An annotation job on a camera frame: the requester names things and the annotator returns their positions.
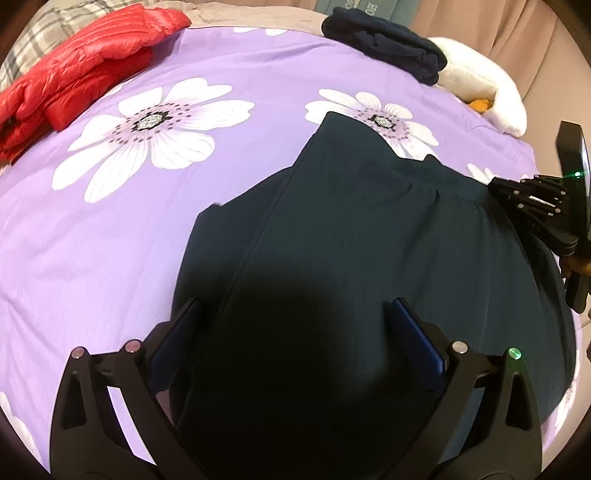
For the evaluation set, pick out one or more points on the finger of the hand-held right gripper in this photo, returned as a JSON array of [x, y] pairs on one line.
[[531, 187], [549, 221]]

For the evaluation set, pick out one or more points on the teal cardboard boxes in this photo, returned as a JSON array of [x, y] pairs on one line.
[[378, 7]]

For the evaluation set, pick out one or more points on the dark teal jacket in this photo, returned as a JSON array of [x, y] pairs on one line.
[[369, 230]]

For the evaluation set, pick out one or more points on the tan blanket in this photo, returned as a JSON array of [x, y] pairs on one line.
[[254, 16]]

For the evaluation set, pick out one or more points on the purple floral bedsheet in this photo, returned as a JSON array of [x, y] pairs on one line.
[[115, 254]]

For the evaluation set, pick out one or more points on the white plush pillow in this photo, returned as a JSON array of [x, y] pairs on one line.
[[480, 74]]

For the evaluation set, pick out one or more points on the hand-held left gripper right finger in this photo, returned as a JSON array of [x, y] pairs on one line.
[[418, 344]]

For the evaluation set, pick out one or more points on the folded navy garment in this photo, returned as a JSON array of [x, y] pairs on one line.
[[388, 44]]

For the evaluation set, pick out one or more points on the grey plaid cloth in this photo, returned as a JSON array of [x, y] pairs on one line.
[[46, 27]]

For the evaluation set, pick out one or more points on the orange plush toy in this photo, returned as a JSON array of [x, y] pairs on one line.
[[480, 105]]

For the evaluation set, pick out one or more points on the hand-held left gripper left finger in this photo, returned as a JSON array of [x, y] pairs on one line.
[[178, 337]]

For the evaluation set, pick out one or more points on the red down jacket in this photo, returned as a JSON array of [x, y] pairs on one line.
[[83, 60]]

